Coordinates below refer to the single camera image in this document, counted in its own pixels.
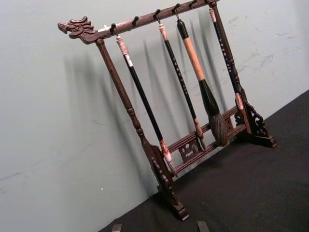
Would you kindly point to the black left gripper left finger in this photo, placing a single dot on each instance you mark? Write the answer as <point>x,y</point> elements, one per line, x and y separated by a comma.
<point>117,228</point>

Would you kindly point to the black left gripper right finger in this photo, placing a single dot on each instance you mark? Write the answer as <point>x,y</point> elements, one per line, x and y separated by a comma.
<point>202,227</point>

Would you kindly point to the black table cloth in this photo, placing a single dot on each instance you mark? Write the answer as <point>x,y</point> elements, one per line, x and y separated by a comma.
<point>241,188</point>

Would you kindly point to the black brush with white label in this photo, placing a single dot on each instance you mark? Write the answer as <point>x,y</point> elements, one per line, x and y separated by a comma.
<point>142,91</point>

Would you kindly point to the dark carved wooden brush rack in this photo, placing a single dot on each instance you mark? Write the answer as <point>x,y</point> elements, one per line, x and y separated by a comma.
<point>120,89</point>

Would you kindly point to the thin black brush dark tip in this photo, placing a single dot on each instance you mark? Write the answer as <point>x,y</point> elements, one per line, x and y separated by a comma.
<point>179,77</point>

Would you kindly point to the thin black brush pink ends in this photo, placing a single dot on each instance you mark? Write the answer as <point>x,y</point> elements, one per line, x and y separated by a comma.
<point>225,53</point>

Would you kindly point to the small white paper tag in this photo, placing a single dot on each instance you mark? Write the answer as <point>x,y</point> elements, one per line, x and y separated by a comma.
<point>104,28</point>

